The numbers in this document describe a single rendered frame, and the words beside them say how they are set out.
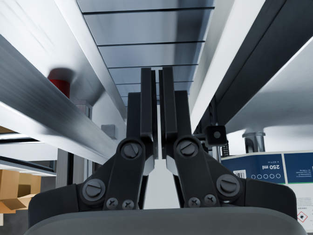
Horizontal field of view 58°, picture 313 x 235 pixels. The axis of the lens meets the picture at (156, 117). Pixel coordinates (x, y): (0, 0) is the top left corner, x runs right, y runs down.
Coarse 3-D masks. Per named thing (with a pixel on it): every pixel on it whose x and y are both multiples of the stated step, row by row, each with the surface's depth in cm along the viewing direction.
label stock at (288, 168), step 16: (224, 160) 63; (240, 160) 58; (256, 160) 54; (272, 160) 54; (288, 160) 54; (304, 160) 54; (240, 176) 57; (256, 176) 54; (272, 176) 53; (288, 176) 53; (304, 176) 53; (304, 192) 52; (304, 208) 52; (304, 224) 51
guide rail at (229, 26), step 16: (224, 0) 12; (240, 0) 10; (256, 0) 10; (224, 16) 12; (240, 16) 11; (256, 16) 11; (208, 32) 15; (224, 32) 12; (240, 32) 12; (208, 48) 16; (224, 48) 14; (208, 64) 16; (224, 64) 15; (208, 80) 18; (192, 96) 24; (208, 96) 21; (192, 112) 25; (192, 128) 32
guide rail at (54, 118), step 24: (0, 48) 6; (0, 72) 6; (24, 72) 6; (0, 96) 5; (24, 96) 6; (48, 96) 8; (0, 120) 7; (24, 120) 7; (48, 120) 8; (72, 120) 10; (72, 144) 11; (96, 144) 13
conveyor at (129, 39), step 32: (96, 0) 15; (128, 0) 15; (160, 0) 15; (192, 0) 16; (96, 32) 18; (128, 32) 18; (160, 32) 19; (192, 32) 19; (128, 64) 23; (160, 64) 23; (192, 64) 24
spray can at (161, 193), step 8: (160, 128) 32; (160, 136) 32; (160, 144) 32; (160, 152) 31; (160, 160) 31; (160, 168) 31; (152, 176) 31; (160, 176) 31; (168, 176) 31; (152, 184) 31; (160, 184) 30; (168, 184) 31; (152, 192) 30; (160, 192) 30; (168, 192) 30; (176, 192) 31; (152, 200) 30; (160, 200) 30; (168, 200) 30; (176, 200) 30; (144, 208) 31; (152, 208) 30; (160, 208) 30
